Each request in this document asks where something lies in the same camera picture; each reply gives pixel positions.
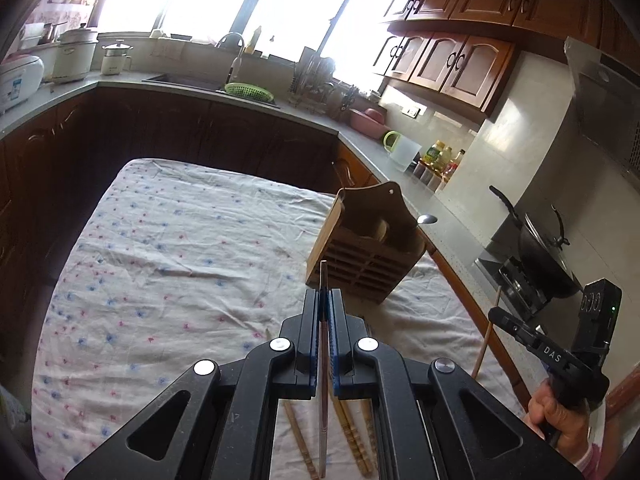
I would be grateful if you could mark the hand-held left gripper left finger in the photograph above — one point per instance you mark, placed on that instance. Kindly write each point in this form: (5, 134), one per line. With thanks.
(314, 340)

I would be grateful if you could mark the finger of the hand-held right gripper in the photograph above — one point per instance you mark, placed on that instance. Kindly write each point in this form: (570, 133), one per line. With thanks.
(515, 330)

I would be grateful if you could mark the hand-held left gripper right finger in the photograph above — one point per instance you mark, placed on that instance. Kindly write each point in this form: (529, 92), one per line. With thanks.
(334, 340)

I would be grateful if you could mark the plain wooden chopstick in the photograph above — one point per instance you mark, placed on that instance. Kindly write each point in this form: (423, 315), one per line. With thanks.
(299, 440)
(485, 335)

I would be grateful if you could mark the wooden utensil holder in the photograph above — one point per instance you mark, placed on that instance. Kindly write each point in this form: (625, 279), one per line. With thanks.
(360, 265)

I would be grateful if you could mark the metal chopstick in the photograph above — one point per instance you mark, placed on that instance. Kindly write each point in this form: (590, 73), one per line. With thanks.
(323, 435)

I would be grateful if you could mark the ribbed wooden chopstick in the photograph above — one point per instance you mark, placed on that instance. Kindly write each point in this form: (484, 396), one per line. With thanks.
(352, 437)

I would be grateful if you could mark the person's right forearm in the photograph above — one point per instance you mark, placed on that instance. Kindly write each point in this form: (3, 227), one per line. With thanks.
(592, 460)

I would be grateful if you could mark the person's right hand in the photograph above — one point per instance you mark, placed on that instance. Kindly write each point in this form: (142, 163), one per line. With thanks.
(570, 422)

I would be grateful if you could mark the gas stove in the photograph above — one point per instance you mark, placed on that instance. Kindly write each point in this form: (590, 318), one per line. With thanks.
(520, 285)

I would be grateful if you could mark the black wok with lid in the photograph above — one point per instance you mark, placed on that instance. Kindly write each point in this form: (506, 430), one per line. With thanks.
(545, 255)

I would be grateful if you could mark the wooden spoon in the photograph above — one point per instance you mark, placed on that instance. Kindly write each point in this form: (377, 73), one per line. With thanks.
(381, 230)

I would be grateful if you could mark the metal spoon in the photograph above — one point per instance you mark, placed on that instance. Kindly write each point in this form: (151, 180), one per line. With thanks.
(428, 219)

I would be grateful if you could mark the floral white table cloth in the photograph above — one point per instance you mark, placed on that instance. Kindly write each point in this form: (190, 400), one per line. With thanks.
(175, 260)

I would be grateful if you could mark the spice jar set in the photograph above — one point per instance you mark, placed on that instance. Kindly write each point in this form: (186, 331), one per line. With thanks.
(430, 177)

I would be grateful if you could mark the pale oil bottle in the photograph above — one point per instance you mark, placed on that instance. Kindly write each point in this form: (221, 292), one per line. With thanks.
(446, 160)

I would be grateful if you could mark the yellow oil bottle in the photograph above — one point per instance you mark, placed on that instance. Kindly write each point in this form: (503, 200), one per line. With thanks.
(434, 155)

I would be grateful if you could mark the range hood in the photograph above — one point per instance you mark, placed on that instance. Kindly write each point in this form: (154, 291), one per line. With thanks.
(610, 110)

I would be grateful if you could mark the dish rack with dishes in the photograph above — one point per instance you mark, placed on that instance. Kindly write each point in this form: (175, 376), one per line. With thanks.
(315, 85)

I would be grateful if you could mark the green plastic basket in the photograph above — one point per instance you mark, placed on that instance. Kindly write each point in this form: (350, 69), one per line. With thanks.
(247, 91)

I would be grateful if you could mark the kitchen sink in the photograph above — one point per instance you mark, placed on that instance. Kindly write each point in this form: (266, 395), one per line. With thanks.
(190, 85)

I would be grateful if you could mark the curved metal faucet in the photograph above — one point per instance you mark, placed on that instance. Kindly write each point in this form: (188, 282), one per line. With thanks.
(235, 36)

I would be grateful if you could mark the kitchen window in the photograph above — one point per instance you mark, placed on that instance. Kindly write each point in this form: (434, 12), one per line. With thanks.
(280, 0)

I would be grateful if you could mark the large white electric pot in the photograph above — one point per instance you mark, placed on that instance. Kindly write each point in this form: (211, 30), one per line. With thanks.
(75, 55)

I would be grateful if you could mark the white cooker pot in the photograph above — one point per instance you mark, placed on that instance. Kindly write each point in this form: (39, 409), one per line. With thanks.
(42, 60)

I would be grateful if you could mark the white rice cooker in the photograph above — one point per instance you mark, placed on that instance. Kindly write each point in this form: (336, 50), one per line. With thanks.
(17, 82)

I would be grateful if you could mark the wall socket under cabinets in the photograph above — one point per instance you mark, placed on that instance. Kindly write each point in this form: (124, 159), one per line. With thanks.
(410, 111)

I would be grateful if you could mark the wooden wall cabinets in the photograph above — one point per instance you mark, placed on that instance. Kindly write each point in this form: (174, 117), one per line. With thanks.
(460, 65)

